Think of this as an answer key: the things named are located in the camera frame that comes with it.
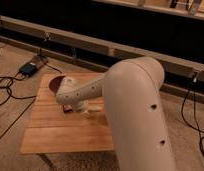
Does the white sponge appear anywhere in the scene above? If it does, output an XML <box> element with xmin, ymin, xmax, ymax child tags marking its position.
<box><xmin>84</xmin><ymin>106</ymin><xmax>102</xmax><ymax>114</ymax></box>

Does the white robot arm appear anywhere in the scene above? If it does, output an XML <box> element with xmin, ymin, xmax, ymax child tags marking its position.
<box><xmin>56</xmin><ymin>57</ymin><xmax>177</xmax><ymax>171</ymax></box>

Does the dark red bowl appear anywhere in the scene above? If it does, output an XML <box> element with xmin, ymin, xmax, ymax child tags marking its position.
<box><xmin>49</xmin><ymin>76</ymin><xmax>63</xmax><ymax>93</ymax></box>

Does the wooden slat table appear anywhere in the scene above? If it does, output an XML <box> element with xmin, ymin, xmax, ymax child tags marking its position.
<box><xmin>20</xmin><ymin>74</ymin><xmax>114</xmax><ymax>154</ymax></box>

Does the black power adapter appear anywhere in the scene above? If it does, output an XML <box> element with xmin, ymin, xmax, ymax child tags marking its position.
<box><xmin>19</xmin><ymin>62</ymin><xmax>37</xmax><ymax>76</ymax></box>

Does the black cable right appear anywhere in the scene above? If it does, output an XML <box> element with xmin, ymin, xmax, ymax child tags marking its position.
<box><xmin>180</xmin><ymin>75</ymin><xmax>204</xmax><ymax>164</ymax></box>

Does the wooden shelf rail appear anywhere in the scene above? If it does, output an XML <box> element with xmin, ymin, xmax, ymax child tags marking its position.
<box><xmin>0</xmin><ymin>15</ymin><xmax>204</xmax><ymax>82</ymax></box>

